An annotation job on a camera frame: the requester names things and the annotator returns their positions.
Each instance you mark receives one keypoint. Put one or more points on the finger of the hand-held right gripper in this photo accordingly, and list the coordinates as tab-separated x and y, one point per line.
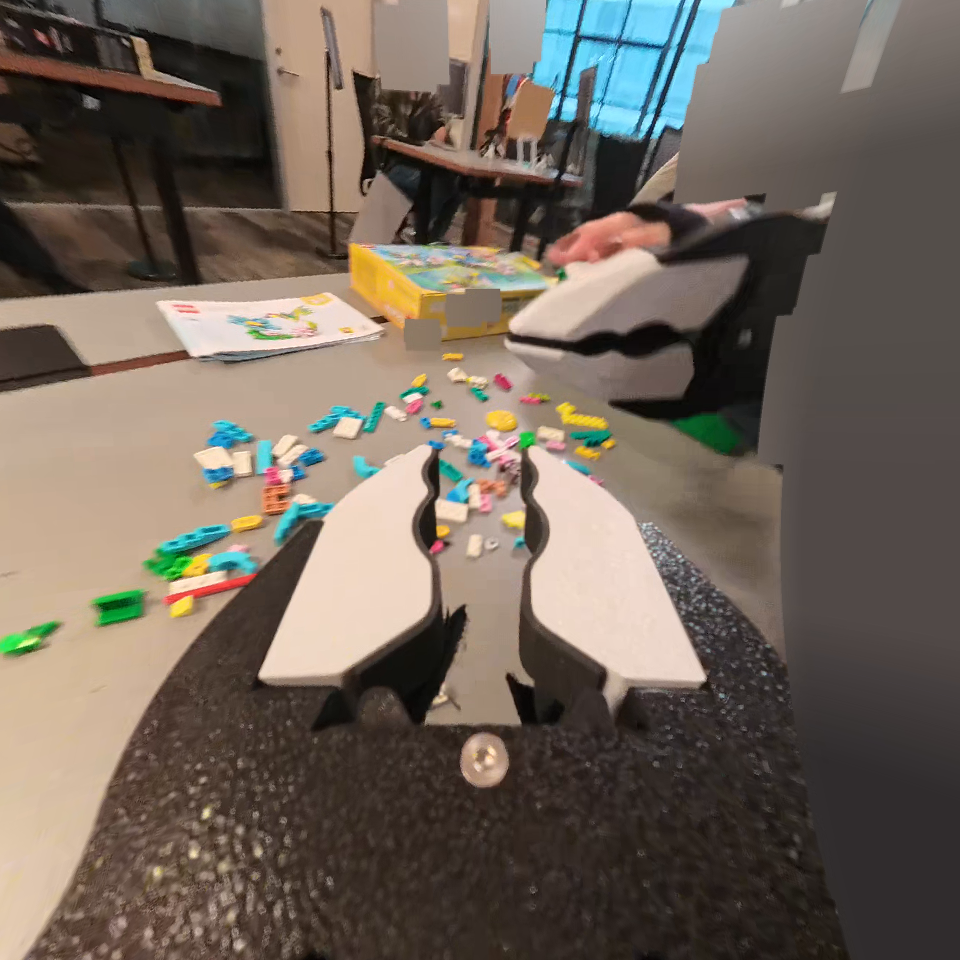
630	375
622	292

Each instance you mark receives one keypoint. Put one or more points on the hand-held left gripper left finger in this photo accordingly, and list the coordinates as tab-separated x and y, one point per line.
360	592

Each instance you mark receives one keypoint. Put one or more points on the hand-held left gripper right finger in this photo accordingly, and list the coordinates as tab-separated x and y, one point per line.
607	592

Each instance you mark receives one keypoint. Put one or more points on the person's right forearm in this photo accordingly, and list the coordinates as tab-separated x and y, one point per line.
660	187

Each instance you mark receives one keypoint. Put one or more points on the scattered loose lego pieces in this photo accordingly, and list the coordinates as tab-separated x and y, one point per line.
337	480

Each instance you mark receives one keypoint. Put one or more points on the yellow lego box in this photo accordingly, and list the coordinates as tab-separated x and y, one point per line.
442	281

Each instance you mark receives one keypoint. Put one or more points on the lego instruction booklet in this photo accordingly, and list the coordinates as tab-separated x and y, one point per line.
270	326

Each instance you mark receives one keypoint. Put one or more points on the person's right hand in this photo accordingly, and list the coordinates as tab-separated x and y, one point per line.
611	236

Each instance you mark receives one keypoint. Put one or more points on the brown-edged office table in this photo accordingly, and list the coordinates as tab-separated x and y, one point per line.
480	161
135	86

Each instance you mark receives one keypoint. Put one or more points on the large window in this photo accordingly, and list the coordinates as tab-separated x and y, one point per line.
622	67

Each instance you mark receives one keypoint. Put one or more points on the black stand pole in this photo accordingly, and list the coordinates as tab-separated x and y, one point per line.
330	135

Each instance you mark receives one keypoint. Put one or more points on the white door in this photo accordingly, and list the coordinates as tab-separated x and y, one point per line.
307	112

